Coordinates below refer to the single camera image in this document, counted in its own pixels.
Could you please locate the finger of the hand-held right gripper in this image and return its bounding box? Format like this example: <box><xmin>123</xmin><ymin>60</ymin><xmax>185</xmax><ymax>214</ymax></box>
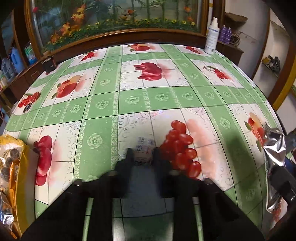
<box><xmin>285</xmin><ymin>130</ymin><xmax>296</xmax><ymax>163</ymax></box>
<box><xmin>269</xmin><ymin>165</ymin><xmax>296</xmax><ymax>206</ymax></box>

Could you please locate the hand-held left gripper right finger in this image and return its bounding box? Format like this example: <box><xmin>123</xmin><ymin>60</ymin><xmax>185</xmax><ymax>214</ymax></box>
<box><xmin>153</xmin><ymin>148</ymin><xmax>265</xmax><ymax>241</ymax></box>

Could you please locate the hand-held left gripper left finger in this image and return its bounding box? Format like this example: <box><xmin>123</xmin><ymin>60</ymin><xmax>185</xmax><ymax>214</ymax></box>
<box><xmin>22</xmin><ymin>148</ymin><xmax>134</xmax><ymax>241</ymax></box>

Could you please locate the large silver foil snack packet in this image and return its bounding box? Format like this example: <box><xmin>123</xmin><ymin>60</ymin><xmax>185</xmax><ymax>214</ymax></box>
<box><xmin>263</xmin><ymin>125</ymin><xmax>288</xmax><ymax>212</ymax></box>

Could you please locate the small white printed snack packet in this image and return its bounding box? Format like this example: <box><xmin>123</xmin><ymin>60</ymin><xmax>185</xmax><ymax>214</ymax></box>
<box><xmin>135</xmin><ymin>137</ymin><xmax>156</xmax><ymax>166</ymax></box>

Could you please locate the yellow tray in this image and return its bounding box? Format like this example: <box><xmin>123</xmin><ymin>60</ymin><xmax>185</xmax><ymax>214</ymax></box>
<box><xmin>0</xmin><ymin>135</ymin><xmax>36</xmax><ymax>234</ymax></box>

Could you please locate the clear packet of dark snacks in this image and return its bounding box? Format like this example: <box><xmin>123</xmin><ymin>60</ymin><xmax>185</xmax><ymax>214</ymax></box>
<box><xmin>0</xmin><ymin>147</ymin><xmax>25</xmax><ymax>188</ymax></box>

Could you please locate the fruit print green tablecloth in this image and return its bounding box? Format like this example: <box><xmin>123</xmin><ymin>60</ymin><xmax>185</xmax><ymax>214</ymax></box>
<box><xmin>2</xmin><ymin>43</ymin><xmax>289</xmax><ymax>241</ymax></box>

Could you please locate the small dark box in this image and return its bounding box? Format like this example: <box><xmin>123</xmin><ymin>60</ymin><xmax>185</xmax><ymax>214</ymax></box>
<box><xmin>43</xmin><ymin>58</ymin><xmax>56</xmax><ymax>74</ymax></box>

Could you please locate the white spray bottle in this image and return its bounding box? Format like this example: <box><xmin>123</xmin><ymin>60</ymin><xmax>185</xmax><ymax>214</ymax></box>
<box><xmin>204</xmin><ymin>17</ymin><xmax>220</xmax><ymax>55</ymax></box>

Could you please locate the green plastic bottle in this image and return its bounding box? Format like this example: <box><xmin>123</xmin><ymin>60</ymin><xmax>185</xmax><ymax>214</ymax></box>
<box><xmin>24</xmin><ymin>42</ymin><xmax>38</xmax><ymax>66</ymax></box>

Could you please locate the fish tank with plants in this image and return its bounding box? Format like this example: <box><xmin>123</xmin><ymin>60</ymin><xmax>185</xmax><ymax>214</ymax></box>
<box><xmin>24</xmin><ymin>0</ymin><xmax>209</xmax><ymax>57</ymax></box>

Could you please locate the blue plastic jug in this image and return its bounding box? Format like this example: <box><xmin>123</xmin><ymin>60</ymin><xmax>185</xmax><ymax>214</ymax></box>
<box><xmin>9</xmin><ymin>47</ymin><xmax>24</xmax><ymax>73</ymax></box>

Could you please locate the grey-blue plastic jug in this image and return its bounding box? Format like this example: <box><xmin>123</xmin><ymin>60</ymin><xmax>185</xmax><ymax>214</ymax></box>
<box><xmin>1</xmin><ymin>58</ymin><xmax>14</xmax><ymax>80</ymax></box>

